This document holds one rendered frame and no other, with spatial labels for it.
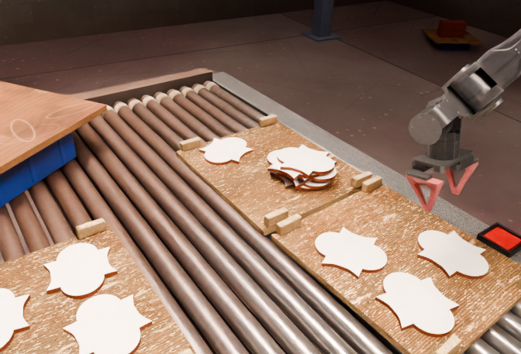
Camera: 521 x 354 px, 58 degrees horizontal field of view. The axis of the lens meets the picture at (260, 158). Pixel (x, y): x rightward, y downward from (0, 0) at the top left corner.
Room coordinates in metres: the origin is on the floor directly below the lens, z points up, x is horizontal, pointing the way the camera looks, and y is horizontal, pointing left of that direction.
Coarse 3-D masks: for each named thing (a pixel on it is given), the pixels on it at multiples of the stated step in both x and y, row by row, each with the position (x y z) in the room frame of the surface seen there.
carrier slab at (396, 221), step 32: (384, 192) 0.95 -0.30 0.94; (320, 224) 0.82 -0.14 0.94; (352, 224) 0.82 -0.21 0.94; (384, 224) 0.83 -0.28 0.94; (416, 224) 0.83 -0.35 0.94; (448, 224) 0.83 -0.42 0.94; (320, 256) 0.72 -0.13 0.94; (416, 256) 0.73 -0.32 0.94; (352, 288) 0.63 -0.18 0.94; (448, 288) 0.64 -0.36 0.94; (480, 288) 0.64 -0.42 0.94; (512, 288) 0.65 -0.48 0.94; (384, 320) 0.56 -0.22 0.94; (480, 320) 0.57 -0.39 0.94; (416, 352) 0.50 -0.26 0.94
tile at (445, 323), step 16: (400, 272) 0.67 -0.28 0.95; (384, 288) 0.63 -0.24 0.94; (400, 288) 0.63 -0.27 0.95; (416, 288) 0.63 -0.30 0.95; (432, 288) 0.63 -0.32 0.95; (384, 304) 0.60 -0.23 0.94; (400, 304) 0.59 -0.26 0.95; (416, 304) 0.59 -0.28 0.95; (432, 304) 0.59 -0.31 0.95; (448, 304) 0.59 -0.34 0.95; (400, 320) 0.55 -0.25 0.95; (416, 320) 0.56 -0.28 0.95; (432, 320) 0.56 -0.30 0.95; (448, 320) 0.56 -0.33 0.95; (432, 336) 0.53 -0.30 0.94
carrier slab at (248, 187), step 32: (256, 128) 1.27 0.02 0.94; (288, 128) 1.28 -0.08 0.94; (192, 160) 1.07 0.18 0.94; (256, 160) 1.08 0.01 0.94; (224, 192) 0.93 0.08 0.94; (256, 192) 0.94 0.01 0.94; (288, 192) 0.94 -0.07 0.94; (320, 192) 0.94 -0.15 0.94; (352, 192) 0.95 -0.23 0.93; (256, 224) 0.82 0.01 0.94
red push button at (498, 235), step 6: (498, 228) 0.83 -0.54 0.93; (486, 234) 0.81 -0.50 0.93; (492, 234) 0.81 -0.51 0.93; (498, 234) 0.81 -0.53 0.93; (504, 234) 0.81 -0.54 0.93; (510, 234) 0.81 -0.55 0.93; (492, 240) 0.79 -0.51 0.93; (498, 240) 0.79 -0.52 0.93; (504, 240) 0.79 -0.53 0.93; (510, 240) 0.79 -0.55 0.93; (516, 240) 0.79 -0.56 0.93; (504, 246) 0.77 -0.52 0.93; (510, 246) 0.77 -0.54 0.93
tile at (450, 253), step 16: (432, 240) 0.77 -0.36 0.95; (448, 240) 0.77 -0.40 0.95; (464, 240) 0.77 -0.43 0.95; (432, 256) 0.72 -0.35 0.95; (448, 256) 0.72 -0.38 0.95; (464, 256) 0.72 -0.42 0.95; (480, 256) 0.72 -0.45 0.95; (448, 272) 0.67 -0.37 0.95; (464, 272) 0.68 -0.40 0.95; (480, 272) 0.68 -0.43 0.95
